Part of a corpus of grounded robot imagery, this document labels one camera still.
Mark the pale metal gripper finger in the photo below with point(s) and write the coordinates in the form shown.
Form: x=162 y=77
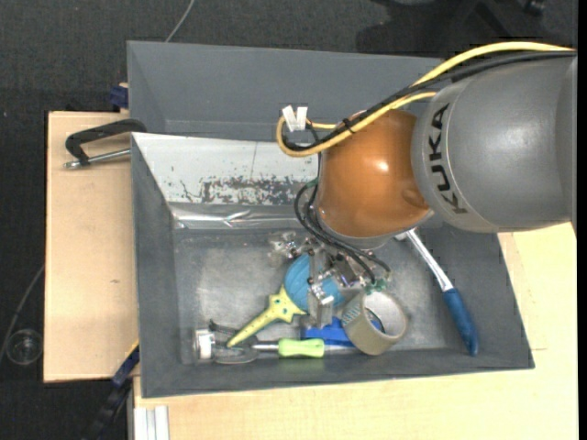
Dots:
x=327 y=312
x=313 y=305

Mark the blue flat block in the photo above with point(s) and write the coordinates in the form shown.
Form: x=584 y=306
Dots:
x=328 y=333

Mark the blue and yellow bulb syringe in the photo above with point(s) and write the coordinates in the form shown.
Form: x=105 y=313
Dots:
x=295 y=282

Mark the brown packing tape roll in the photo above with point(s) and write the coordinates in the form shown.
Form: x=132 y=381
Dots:
x=367 y=337

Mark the clear glass thing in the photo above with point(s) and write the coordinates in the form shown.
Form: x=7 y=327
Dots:
x=282 y=245

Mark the grey metal bin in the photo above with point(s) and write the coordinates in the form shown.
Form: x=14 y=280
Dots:
x=220 y=268

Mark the pale wood board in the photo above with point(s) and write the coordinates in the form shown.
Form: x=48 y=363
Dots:
x=87 y=245

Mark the clear glasses with black frame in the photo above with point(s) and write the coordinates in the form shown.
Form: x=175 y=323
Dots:
x=234 y=358

